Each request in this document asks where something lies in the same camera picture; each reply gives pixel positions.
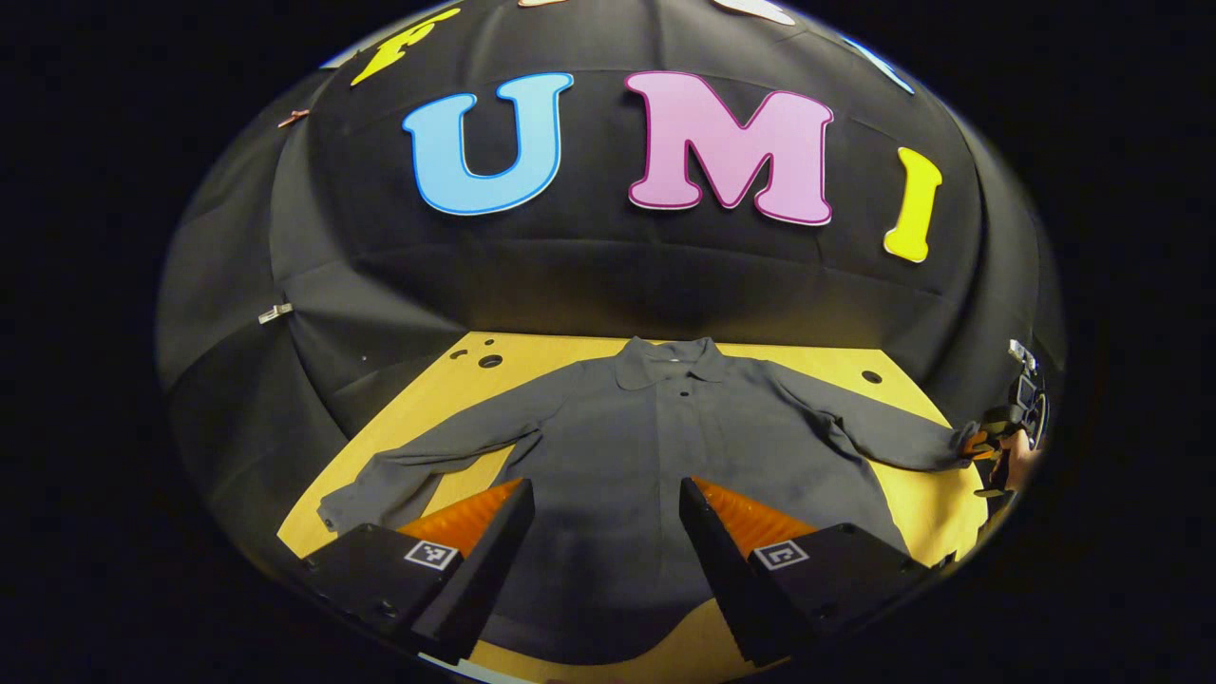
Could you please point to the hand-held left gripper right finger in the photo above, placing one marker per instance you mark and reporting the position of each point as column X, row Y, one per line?
column 722, row 589

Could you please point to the small copper clip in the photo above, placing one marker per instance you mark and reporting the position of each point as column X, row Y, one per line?
column 293, row 118

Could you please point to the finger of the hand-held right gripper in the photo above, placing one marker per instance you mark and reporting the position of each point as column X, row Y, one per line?
column 978, row 444

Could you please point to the small silver clip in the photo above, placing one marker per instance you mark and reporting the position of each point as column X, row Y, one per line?
column 275, row 312

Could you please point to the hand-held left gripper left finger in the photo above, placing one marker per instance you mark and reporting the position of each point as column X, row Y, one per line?
column 484, row 579

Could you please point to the black backdrop cloth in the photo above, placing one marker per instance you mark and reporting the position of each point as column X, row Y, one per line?
column 570, row 275

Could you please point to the grey button-up shirt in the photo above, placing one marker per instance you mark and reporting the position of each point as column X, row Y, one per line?
column 617, row 456

